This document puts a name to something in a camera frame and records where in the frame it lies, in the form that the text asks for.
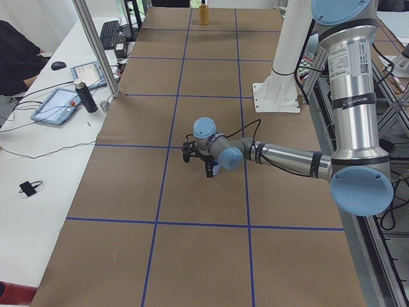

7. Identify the aluminium frame post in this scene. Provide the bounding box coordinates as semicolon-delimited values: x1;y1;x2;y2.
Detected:
72;0;120;98

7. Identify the light blue plastic cup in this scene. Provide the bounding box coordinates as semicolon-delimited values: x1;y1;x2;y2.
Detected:
213;162;220;177

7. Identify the black box on desk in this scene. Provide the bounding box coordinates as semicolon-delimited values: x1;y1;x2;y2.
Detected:
114;42;128;59

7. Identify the small black adapter device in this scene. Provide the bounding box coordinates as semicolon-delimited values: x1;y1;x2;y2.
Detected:
19;180;43;197

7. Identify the blue teach pendant tablet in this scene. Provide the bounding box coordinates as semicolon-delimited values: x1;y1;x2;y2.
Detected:
31;88;81;126

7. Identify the yellow wooden cup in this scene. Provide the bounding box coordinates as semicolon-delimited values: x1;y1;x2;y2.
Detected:
198;4;210;26

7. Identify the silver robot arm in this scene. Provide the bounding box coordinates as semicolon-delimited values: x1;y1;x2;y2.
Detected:
182;1;394;216

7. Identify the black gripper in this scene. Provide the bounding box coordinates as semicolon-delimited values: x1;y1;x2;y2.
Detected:
182;134;214;178

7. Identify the seated person in black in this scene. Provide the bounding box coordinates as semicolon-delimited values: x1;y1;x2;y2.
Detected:
1;20;49;96

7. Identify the black water bottle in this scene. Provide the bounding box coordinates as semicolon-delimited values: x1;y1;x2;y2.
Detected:
73;79;98;113

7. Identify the black computer mouse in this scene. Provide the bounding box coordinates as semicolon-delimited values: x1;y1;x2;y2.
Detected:
50;61;66;71

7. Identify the aluminium truss frame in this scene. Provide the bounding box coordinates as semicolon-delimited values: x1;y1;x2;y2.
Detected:
300;19;409;307

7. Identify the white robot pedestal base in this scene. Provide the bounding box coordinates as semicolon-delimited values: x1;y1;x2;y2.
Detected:
252;0;313;113

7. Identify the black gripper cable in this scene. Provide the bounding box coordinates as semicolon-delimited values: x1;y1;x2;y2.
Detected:
223;118;307;175

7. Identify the red object at edge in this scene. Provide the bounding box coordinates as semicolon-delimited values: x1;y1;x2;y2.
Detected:
1;281;38;306

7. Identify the black computer keyboard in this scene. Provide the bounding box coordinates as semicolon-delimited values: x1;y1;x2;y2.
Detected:
100;20;120;50

